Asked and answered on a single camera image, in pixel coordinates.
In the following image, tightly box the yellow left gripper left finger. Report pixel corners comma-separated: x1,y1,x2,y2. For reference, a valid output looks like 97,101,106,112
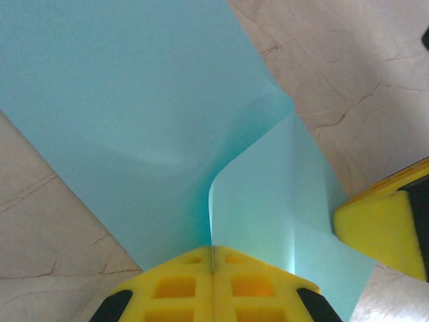
88,246,214,322

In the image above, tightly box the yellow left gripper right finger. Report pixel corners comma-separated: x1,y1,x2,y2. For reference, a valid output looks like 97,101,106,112
212,246,343,322

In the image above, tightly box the light blue paper sheet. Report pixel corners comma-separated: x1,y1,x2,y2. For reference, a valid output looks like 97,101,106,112
0,0,377,321

